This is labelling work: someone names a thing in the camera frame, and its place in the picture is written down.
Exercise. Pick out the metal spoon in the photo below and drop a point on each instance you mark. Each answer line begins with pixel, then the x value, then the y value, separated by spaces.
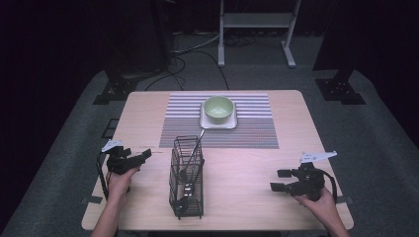
pixel 195 149

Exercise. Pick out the white metal stand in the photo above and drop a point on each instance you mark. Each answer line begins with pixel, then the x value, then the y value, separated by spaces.
pixel 257 19

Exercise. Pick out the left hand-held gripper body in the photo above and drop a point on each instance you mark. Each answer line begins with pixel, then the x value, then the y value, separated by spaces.
pixel 118 163

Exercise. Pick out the white square plate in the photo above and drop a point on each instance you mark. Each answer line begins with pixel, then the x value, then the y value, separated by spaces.
pixel 227 124

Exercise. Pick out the striped placemat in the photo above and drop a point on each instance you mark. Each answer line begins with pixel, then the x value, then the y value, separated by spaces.
pixel 250 131

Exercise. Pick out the person's left hand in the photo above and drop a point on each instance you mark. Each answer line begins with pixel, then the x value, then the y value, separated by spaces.
pixel 118 184

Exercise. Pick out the metal cutlery piece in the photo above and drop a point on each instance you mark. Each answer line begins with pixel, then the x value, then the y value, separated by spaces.
pixel 188 190

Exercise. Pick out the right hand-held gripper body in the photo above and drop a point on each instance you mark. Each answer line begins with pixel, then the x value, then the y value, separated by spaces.
pixel 309 181

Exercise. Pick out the person's right hand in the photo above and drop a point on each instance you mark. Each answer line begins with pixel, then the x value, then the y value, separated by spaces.
pixel 322 207

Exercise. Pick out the light green bowl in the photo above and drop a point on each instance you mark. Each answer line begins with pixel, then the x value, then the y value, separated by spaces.
pixel 218 108

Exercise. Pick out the black stand base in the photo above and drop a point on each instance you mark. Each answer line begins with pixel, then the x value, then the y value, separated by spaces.
pixel 115 90
pixel 341 90

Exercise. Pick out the dark tape strip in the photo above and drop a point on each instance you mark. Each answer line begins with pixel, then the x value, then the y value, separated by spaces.
pixel 92 199
pixel 345 199

